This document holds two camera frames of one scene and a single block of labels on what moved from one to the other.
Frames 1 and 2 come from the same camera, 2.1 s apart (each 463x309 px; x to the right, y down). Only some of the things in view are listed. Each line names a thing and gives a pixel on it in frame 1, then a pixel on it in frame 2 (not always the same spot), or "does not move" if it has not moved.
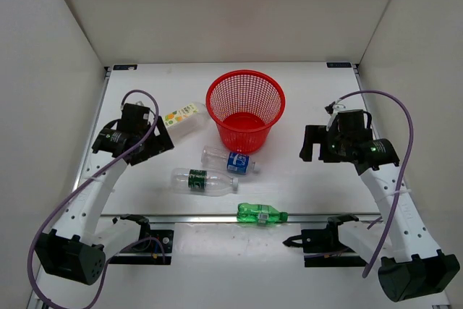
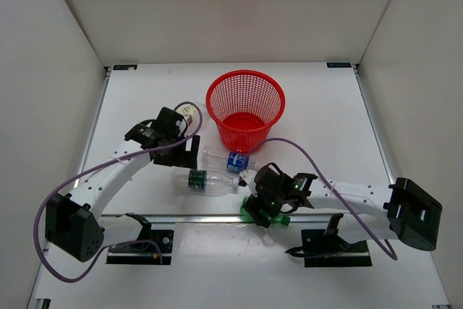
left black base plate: (156, 249) does not move
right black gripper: (319, 134) → (255, 203)
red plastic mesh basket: (244, 104) does not move
